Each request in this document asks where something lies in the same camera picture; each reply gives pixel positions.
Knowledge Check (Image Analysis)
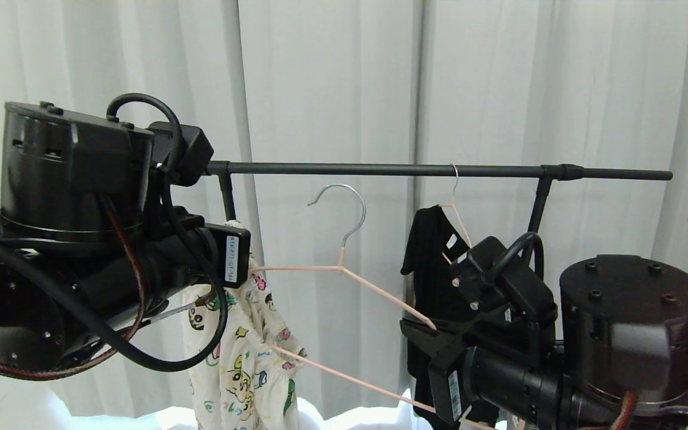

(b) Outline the black clothes rack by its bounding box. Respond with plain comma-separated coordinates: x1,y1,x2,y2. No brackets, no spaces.
203,159,674,241

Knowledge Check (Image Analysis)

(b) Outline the cream printed garment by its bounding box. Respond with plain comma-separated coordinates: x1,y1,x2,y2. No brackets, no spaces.
182,219,308,430

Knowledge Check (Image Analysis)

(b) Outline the black short-sleeved shirt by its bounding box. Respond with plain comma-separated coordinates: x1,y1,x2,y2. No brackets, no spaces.
400,204,501,428

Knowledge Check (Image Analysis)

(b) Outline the pink clothes hanger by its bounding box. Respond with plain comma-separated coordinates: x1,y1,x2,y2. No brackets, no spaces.
248,183,498,430
439,164,474,265

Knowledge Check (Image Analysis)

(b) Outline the white curtain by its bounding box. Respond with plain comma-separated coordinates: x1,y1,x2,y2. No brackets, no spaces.
0,0,688,419

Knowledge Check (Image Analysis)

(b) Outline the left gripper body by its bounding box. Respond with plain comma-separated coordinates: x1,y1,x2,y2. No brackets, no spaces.
140,205,253,300

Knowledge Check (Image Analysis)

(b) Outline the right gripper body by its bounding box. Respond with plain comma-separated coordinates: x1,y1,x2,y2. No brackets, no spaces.
427,325,567,428

